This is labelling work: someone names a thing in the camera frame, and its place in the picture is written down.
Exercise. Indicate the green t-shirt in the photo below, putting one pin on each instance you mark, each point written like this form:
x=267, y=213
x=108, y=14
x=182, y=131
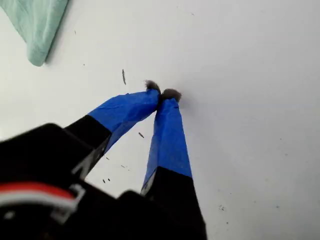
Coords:
x=37, y=25

